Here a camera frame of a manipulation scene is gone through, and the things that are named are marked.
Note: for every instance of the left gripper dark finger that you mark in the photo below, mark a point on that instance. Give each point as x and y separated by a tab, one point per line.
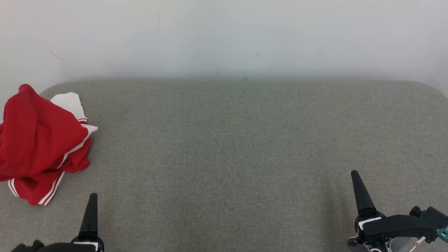
91	220

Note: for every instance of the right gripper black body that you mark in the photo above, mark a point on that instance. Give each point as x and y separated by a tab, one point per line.
388	225

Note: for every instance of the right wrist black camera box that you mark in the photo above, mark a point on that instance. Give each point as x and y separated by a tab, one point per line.
432	217

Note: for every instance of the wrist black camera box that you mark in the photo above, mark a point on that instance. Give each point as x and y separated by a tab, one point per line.
432	217
29	247

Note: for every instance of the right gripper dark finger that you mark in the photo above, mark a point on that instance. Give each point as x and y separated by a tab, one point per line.
362	196

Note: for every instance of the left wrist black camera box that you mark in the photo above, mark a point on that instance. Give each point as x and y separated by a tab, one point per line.
29	247

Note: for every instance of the red T-shirt with white sleeves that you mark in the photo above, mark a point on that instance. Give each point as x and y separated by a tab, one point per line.
35	191

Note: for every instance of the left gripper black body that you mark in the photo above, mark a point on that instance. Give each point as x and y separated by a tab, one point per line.
80	247

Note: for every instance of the teal connector right camera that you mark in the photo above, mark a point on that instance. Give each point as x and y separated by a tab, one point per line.
443	233

